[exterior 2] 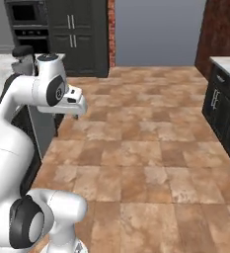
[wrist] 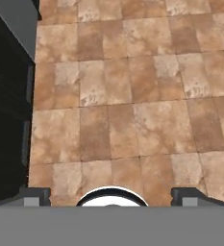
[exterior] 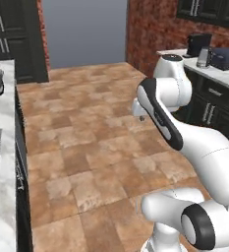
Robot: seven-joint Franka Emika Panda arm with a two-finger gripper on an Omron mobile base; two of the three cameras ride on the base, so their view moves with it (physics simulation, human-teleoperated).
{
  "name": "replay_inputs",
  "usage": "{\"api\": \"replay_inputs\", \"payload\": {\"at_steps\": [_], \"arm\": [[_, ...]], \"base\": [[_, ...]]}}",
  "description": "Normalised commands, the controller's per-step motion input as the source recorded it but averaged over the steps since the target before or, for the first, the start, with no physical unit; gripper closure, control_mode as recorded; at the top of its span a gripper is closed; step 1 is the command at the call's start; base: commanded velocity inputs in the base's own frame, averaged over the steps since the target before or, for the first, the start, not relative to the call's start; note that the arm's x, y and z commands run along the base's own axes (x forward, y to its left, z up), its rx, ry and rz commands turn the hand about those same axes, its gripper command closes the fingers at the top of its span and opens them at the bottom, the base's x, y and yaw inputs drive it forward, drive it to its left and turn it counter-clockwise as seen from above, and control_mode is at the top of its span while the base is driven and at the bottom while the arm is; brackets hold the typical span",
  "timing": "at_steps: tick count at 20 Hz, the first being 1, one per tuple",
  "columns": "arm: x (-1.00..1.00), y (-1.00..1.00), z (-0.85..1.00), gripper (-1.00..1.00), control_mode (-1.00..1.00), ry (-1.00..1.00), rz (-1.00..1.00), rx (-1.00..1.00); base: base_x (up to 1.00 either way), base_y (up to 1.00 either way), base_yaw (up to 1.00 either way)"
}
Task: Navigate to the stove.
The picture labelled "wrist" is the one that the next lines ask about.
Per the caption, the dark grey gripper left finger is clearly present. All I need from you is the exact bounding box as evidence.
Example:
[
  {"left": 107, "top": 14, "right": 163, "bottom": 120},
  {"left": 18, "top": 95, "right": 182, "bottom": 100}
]
[{"left": 0, "top": 186, "right": 52, "bottom": 208}]

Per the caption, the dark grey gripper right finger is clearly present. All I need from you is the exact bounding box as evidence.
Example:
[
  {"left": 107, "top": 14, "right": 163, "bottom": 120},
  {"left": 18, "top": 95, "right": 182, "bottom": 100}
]
[{"left": 170, "top": 187, "right": 224, "bottom": 208}]

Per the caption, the white and black round object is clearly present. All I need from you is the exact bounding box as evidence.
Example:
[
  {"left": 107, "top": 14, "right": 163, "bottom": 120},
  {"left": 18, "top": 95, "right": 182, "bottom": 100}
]
[{"left": 75, "top": 185, "right": 149, "bottom": 208}]

